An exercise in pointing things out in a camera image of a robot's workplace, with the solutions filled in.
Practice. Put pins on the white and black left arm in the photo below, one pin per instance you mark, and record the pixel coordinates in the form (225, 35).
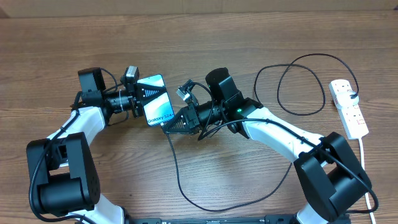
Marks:
(64, 183)

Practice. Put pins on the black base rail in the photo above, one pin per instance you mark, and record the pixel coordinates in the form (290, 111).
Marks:
(267, 219)

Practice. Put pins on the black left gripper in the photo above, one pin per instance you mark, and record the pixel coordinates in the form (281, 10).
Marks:
(143, 90)

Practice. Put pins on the white charger plug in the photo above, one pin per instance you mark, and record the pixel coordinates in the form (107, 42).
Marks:
(346, 99)

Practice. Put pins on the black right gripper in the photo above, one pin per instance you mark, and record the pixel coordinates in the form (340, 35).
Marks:
(191, 114)

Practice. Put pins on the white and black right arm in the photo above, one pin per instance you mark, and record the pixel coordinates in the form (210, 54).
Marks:
(330, 175)

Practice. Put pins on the Galaxy S24+ smartphone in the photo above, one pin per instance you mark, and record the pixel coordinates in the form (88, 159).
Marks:
(159, 110)

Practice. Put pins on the white power strip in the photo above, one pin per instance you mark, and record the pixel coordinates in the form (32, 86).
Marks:
(351, 118)

